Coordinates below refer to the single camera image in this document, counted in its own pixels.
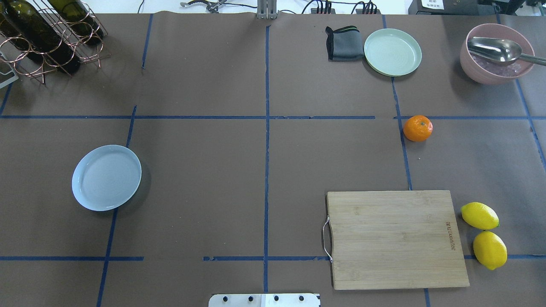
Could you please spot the upper yellow lemon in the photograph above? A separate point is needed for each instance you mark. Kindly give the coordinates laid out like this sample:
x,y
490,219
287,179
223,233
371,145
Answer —
x,y
480,216

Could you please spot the copper wire bottle rack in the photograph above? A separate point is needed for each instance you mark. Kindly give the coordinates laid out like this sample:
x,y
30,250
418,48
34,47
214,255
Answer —
x,y
33,65

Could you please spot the rear green wine bottle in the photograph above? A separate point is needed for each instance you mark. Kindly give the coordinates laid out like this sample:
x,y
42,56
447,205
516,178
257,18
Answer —
x,y
82,23

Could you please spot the green wine bottle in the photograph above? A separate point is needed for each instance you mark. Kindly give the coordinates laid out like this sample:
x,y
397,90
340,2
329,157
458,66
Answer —
x,y
43,38
14,36
82,23

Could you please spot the orange fruit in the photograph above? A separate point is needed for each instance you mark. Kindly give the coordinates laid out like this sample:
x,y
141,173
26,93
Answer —
x,y
418,128

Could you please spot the white central pillar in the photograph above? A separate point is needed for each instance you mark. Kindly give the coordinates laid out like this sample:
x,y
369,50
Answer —
x,y
265,300

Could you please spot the yellow lemon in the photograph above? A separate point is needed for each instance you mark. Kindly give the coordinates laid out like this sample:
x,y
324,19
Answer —
x,y
480,216
490,250

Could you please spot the metal scoop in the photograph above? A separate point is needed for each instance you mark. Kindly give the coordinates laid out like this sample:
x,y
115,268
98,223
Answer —
x,y
501,51

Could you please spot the lower yellow lemon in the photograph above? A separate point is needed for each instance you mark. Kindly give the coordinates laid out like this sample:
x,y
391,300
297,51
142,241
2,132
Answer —
x,y
490,250

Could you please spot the aluminium frame post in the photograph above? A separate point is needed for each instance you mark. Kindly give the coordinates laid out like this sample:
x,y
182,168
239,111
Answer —
x,y
267,9

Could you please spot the dark folded cloth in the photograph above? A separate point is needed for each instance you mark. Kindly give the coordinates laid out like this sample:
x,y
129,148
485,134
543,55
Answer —
x,y
344,44

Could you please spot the wooden cutting board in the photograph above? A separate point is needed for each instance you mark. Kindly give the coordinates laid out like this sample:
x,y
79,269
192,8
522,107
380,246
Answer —
x,y
385,240

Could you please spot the front green wine bottle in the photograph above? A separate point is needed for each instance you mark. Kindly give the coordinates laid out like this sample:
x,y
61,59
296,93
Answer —
x,y
14,36

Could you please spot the middle green wine bottle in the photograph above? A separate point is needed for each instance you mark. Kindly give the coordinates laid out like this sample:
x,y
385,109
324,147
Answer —
x,y
43,38

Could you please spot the light blue plate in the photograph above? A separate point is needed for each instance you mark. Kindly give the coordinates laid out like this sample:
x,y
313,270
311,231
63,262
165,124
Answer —
x,y
106,178

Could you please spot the green plate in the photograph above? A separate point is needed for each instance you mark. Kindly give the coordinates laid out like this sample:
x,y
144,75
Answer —
x,y
392,52

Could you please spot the pink bowl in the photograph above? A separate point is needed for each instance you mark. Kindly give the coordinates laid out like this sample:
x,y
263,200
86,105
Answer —
x,y
489,71

